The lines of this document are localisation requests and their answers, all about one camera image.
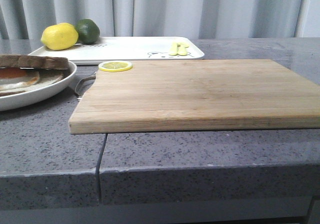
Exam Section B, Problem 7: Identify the white round plate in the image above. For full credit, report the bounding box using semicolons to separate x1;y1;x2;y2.
0;61;77;112

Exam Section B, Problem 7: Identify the fried egg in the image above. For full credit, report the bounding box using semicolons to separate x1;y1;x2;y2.
0;67;40;91

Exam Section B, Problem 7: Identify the white rectangular tray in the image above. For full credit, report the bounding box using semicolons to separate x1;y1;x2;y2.
30;36;205;66

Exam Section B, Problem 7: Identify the yellow plastic fork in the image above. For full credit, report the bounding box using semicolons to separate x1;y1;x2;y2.
168;41;180;56

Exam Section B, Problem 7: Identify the yellow plastic spoon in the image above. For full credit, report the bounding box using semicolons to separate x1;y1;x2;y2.
177;42;190;56

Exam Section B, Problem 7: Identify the lemon slice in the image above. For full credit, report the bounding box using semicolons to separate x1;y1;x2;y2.
98;60;133;73

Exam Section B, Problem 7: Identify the wooden cutting board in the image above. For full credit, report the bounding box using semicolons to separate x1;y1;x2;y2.
68;59;320;134

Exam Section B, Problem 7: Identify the green lime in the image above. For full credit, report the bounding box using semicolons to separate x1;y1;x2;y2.
75;18;100;45

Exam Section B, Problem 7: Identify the yellow lemon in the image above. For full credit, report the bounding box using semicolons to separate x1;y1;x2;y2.
40;22;79;51

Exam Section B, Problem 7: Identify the grey curtain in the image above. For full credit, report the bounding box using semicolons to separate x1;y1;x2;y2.
0;0;320;40

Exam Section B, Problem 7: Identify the metal cutting board handle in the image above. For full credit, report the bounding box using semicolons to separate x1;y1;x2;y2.
73;74;96;101

